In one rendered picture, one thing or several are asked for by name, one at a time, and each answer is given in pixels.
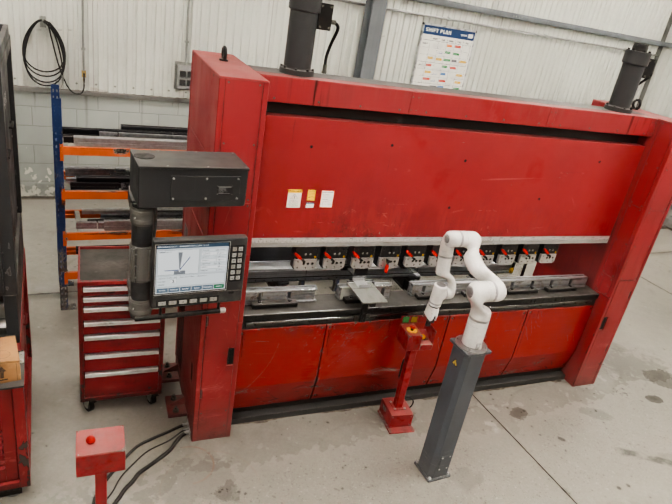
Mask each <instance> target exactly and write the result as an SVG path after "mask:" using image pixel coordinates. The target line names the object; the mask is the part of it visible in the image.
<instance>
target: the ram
mask: <svg viewBox="0 0 672 504"><path fill-rule="evenodd" d="M644 148H645V146H642V145H640V144H636V143H624V142H613V141H601V140H589V139H577V138H566V137H554V136H542V135H530V134H519V133H507V132H495V131H483V130H472V129H460V128H448V127H436V126H425V125H413V124H401V123H389V122H378V121H366V120H354V119H342V118H331V117H319V116H307V115H295V114H284V113H272V112H266V119H265V128H264V137H263V146H262V155H261V164H260V173H259V181H258V190H257V199H256V208H255V217H254V226H253V235H252V238H368V237H443V236H444V235H445V234H446V232H447V231H474V232H477V233H478V234H479V235H480V237H547V236H610V235H611V232H612V229H613V227H614V224H615V222H616V219H617V217H618V214H619V212H620V209H621V207H622V204H623V202H624V199H625V197H626V194H627V191H628V189H629V186H630V184H631V181H632V179H633V176H634V174H635V171H636V169H637V166H638V164H639V161H640V159H641V156H642V153H643V151H644ZM289 189H297V190H302V195H301V202H300V208H290V207H286V205H287V198H288V191H289ZM308 190H316V194H315V200H314V201H311V200H307V195H308ZM322 190H331V191H335V192H334V198H333V204H332V208H319V205H320V199H321V192H322ZM306 202H310V203H314V206H313V208H306ZM607 242H608V240H528V241H482V242H481V245H485V244H567V243H607ZM440 244H441V241H417V242H306V243H252V244H251V247H320V246H402V245H440Z"/></svg>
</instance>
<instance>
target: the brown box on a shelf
mask: <svg viewBox="0 0 672 504"><path fill-rule="evenodd" d="M24 367H25V352H24V351H23V350H21V351H18V349H17V344H16V339H15V336H10V337H0V391H1V390H8V389H16V388H24Z"/></svg>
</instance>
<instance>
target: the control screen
mask: <svg viewBox="0 0 672 504"><path fill-rule="evenodd" d="M228 250H229V243H207V244H185V245H163V246H157V253H156V280H155V294H165V293H177V292H188V291H200V290H212V289H224V288H225V281H226V271H227V260H228ZM171 279H177V283H170V280H171Z"/></svg>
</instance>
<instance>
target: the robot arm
mask: <svg viewBox="0 0 672 504"><path fill-rule="evenodd" d="M481 242H482V240H481V237H480V235H479V234H478V233H477V232H474V231H447V232H446V234H445V235H444V236H443V237H442V240H441V244H440V249H439V254H438V260H437V265H436V275H437V276H439V277H442V278H445V279H447V282H448V284H447V285H446V284H445V283H443V282H435V283H434V286H433V290H432V293H431V296H430V299H429V302H428V304H427V306H426V309H425V312H424V313H425V315H426V317H427V318H426V323H425V325H426V326H430V325H431V323H434V321H436V319H437V316H438V312H439V307H441V304H442V301H443V300H444V299H452V298H453V297H454V295H455V290H456V281H455V279H454V277H453V276H452V275H451V274H450V267H451V262H452V257H453V252H454V248H455V247H465V248H467V249H468V250H467V252H466V253H465V255H464V262H465V265H466V267H467V269H468V271H469V272H470V273H471V275H472V276H473V277H475V278H476V279H477V280H479V281H475V282H472V283H470V284H469V285H468V287H467V289H466V295H467V297H468V299H469V301H470V304H471V310H470V313H469V317H468V320H467V323H466V327H465V330H464V333H463V335H459V336H457V337H456V339H455V343H456V345H457V346H458V347H459V348H460V349H462V350H464V351H466V352H468V353H472V354H483V353H485V352H486V351H487V345H486V344H485V342H484V341H483V340H484V337H485V334H486V331H487V328H488V325H489V321H490V318H491V310H490V309H489V308H488V307H487V306H485V305H483V303H484V302H498V301H501V300H503V299H504V298H505V297H506V294H507V290H506V287H505V285H504V283H503V282H502V281H501V280H500V279H499V278H498V277H497V276H496V275H495V274H494V273H492V272H491V271H490V270H489V269H488V268H487V267H486V266H485V264H484V262H483V260H482V258H481V256H480V253H479V248H480V245H481Z"/></svg>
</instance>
